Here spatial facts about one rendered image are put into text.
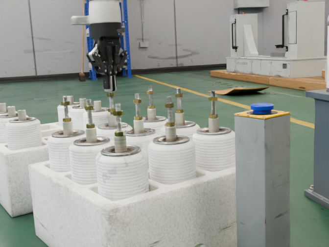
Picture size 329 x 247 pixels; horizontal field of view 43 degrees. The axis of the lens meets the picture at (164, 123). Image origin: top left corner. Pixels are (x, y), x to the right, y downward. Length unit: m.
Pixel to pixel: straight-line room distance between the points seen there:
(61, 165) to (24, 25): 6.34
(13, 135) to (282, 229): 0.77
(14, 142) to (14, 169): 0.08
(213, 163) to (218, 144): 0.04
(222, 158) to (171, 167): 0.13
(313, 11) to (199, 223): 3.67
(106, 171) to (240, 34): 4.86
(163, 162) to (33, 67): 6.48
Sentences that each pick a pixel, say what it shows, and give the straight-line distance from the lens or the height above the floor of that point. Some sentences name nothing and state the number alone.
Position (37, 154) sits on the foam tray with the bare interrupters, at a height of 0.16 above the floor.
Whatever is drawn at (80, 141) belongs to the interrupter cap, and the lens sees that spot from 0.89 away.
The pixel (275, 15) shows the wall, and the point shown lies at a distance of 8.28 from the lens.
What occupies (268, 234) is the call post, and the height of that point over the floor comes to 0.10.
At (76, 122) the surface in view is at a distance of 1.42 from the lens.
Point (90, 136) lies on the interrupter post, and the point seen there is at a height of 0.26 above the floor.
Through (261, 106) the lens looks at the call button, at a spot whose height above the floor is 0.33.
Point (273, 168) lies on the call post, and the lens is 0.76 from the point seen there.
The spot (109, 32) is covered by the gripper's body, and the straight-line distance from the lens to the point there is 0.99.
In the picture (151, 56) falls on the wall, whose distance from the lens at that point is 7.40.
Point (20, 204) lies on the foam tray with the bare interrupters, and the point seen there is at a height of 0.03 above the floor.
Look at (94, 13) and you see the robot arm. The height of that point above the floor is 0.52.
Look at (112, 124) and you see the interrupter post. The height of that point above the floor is 0.26.
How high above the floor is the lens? 0.44
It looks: 10 degrees down
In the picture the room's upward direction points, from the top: 3 degrees counter-clockwise
